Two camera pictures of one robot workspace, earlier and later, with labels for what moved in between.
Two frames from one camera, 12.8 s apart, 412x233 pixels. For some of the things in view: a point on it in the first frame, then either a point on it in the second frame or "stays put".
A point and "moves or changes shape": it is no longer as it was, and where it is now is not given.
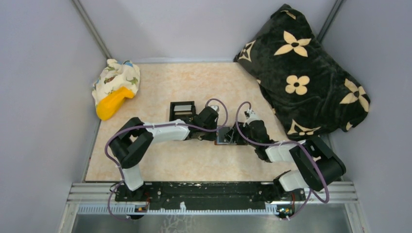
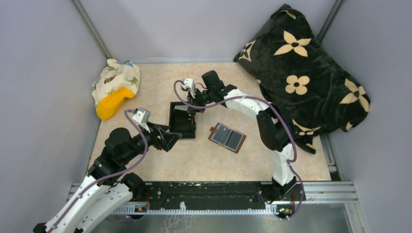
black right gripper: x=242 y=134 → x=196 y=100
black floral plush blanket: x=308 y=94 stays put
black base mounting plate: x=209 y=195 stays put
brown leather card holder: x=220 y=139 moves or changes shape
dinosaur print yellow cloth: x=116 y=82 stays put
